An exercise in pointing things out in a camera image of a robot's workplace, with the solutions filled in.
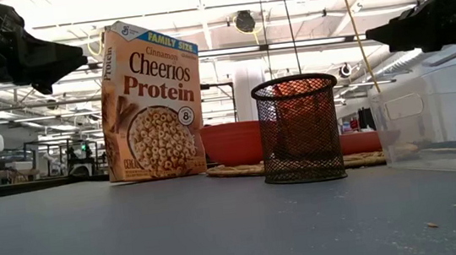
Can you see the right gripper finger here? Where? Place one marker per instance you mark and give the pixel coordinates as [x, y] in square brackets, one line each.
[405, 34]

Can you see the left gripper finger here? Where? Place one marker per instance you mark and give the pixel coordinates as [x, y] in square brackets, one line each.
[55, 60]

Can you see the Cheerios cereal box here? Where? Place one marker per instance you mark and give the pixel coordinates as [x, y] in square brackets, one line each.
[154, 110]

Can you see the orange faceted glass cup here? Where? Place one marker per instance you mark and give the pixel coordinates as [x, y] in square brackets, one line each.
[307, 110]

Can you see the clear plastic bin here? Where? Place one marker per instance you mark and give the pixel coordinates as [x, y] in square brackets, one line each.
[432, 131]

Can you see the black mesh pen cup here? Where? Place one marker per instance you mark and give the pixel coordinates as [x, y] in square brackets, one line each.
[269, 140]

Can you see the orange-red bowl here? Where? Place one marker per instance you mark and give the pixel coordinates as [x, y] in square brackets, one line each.
[230, 144]

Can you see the round woven placemat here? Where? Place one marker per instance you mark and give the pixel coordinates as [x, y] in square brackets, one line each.
[237, 171]

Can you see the black table frame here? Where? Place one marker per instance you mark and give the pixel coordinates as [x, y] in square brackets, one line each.
[26, 189]

